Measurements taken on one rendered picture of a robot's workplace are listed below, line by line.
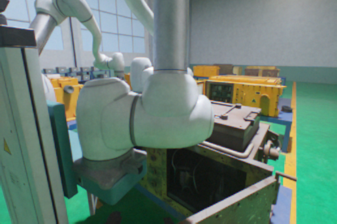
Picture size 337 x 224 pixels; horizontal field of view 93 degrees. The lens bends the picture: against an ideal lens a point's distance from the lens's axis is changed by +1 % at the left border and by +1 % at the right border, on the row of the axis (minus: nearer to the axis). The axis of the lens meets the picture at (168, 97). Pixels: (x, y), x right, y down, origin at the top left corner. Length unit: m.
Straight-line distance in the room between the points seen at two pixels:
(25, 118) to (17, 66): 0.12
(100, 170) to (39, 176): 0.15
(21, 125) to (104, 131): 0.18
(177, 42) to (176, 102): 0.16
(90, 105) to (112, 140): 0.11
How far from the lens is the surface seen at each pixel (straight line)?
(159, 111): 0.40
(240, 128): 0.94
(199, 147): 1.00
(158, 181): 1.39
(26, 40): 0.50
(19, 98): 0.49
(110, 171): 0.53
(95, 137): 0.48
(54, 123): 0.54
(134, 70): 0.75
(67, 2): 1.19
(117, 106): 0.44
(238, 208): 0.76
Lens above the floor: 1.71
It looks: 13 degrees down
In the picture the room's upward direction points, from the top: straight up
